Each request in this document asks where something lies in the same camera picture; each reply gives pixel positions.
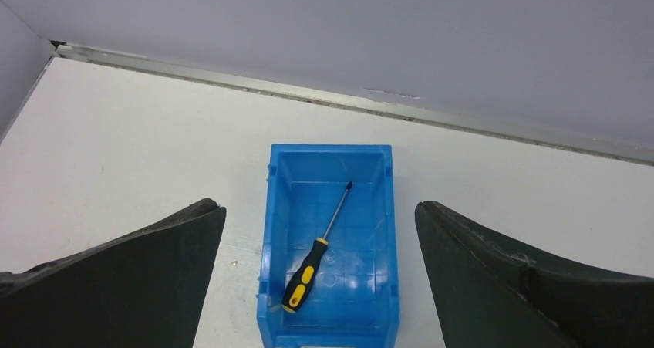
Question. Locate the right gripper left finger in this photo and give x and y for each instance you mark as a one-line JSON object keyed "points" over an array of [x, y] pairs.
{"points": [[143, 289]]}

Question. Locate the aluminium table edge frame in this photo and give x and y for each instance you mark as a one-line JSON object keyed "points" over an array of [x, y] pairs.
{"points": [[561, 141]]}

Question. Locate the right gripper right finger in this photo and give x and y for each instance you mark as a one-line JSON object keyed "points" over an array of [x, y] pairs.
{"points": [[491, 290]]}

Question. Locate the blue plastic bin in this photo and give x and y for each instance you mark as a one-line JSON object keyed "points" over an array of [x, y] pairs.
{"points": [[355, 298]]}

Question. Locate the black yellow screwdriver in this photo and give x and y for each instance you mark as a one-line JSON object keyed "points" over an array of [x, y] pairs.
{"points": [[302, 281]]}

